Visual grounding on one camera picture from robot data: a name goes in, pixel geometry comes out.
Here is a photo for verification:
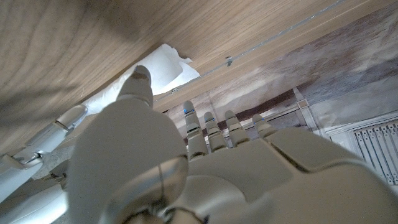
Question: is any white tissue paper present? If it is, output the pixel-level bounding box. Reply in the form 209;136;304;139
81;43;200;116

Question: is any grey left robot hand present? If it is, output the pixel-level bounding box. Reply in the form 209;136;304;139
67;64;398;224

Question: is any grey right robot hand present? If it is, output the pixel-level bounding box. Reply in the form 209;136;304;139
0;104;88;203

